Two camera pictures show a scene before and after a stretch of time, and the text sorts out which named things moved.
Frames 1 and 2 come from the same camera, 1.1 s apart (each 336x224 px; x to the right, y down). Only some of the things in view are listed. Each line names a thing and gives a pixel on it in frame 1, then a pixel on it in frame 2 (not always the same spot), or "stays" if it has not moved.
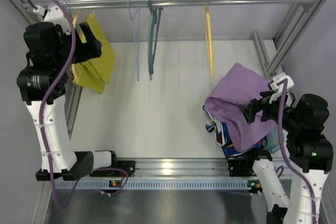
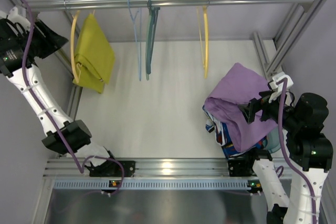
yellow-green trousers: x=94 y=74 stays
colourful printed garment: x=224 y=137 stays
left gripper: x=89 y=44 -> x=38 y=42
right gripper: x=252 y=110 stays
